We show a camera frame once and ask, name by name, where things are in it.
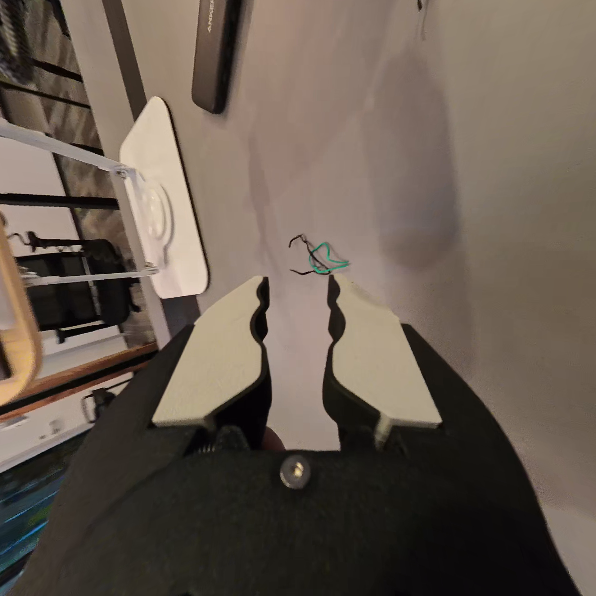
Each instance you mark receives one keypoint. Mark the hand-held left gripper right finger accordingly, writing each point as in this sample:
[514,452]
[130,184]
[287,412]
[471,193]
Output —
[386,372]

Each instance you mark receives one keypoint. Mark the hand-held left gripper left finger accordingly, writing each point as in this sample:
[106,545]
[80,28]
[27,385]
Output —
[209,372]

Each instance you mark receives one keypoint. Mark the white object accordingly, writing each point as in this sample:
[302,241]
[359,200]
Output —
[214,56]

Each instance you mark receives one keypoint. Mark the wood top black desk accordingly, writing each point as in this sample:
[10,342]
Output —
[84,372]

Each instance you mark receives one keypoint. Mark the black office chair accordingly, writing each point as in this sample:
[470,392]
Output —
[74,289]

